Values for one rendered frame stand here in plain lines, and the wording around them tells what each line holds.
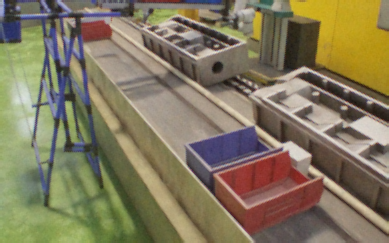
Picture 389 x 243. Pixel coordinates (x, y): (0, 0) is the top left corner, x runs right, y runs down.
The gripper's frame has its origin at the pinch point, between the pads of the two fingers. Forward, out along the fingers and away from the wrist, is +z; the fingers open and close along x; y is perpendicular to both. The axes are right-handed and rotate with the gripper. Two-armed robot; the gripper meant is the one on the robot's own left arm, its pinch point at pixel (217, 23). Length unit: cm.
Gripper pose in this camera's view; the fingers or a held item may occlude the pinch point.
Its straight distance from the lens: 271.8
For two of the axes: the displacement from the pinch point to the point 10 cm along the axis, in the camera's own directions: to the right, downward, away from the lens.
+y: -1.5, -8.3, -5.4
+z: -8.7, 3.7, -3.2
